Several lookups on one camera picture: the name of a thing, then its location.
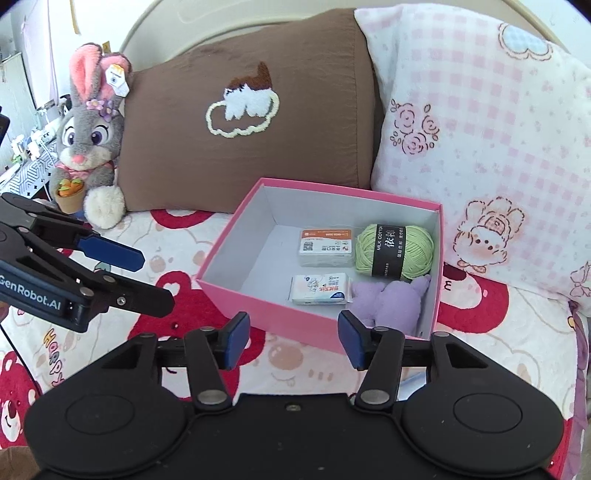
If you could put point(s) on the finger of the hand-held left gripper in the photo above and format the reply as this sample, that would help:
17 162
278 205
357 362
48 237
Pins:
147 302
111 253

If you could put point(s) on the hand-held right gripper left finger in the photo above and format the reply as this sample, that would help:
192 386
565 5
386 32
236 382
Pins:
238 339

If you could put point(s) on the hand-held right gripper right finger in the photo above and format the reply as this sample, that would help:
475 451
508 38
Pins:
351 341

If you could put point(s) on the pink cardboard box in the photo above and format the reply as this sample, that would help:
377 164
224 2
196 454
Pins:
249 304

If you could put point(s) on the purple plush toy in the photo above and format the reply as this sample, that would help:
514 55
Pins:
392 300

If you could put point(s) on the white tissue packet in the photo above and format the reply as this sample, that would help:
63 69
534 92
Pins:
318 288

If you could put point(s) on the clear box with orange label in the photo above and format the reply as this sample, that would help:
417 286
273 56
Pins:
325 247

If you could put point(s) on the green yarn ball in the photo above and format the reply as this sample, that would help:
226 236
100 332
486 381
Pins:
415 251

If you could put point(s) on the black white patterned cloth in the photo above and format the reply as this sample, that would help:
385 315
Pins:
27 177

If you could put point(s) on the grey rabbit plush toy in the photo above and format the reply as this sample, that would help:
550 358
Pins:
87 134

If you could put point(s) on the bear printed blanket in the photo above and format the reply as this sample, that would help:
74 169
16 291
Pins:
485 332

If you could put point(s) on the brown cloth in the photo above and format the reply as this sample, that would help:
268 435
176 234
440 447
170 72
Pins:
16 464

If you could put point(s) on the white hang tag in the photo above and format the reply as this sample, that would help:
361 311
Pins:
115 81

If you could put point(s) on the brown pillow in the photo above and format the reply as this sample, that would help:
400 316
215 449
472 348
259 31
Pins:
300 138

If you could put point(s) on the cream headboard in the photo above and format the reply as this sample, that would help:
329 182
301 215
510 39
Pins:
152 32

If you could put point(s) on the pink checked pillow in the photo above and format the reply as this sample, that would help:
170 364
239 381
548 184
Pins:
485 138

